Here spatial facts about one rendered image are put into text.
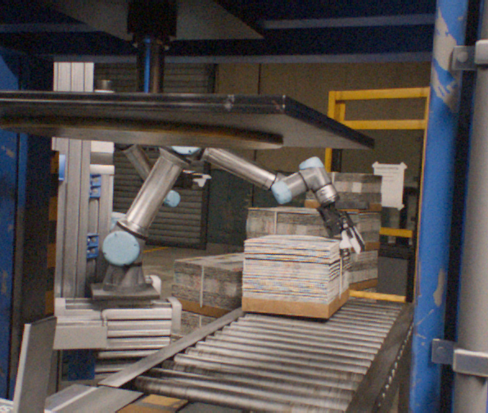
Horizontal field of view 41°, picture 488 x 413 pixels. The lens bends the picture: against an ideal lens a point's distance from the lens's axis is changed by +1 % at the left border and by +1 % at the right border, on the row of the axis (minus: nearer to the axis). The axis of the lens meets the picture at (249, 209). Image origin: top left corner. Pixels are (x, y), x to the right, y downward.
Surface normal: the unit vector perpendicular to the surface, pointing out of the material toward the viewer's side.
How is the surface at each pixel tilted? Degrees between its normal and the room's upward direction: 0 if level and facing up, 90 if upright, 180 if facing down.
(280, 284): 90
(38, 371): 96
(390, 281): 90
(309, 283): 90
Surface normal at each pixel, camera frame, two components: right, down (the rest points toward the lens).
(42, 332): 0.93, 0.18
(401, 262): -0.59, 0.01
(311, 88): -0.33, 0.04
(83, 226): 0.28, 0.07
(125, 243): 0.02, 0.17
